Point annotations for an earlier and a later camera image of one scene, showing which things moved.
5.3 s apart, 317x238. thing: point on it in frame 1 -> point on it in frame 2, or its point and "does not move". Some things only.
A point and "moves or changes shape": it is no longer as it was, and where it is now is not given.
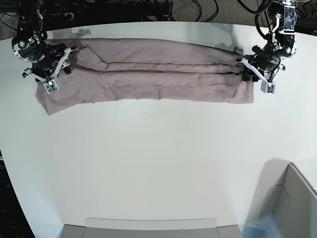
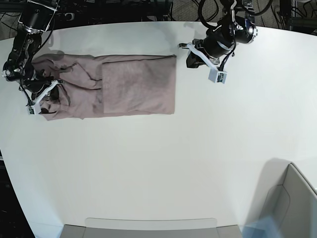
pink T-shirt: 106,70 moves or changes shape
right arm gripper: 260,64 -> 212,47
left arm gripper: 48,60 -> 36,88
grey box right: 289,200 does not move
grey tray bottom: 151,227 does not move
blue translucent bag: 265,226 does not move
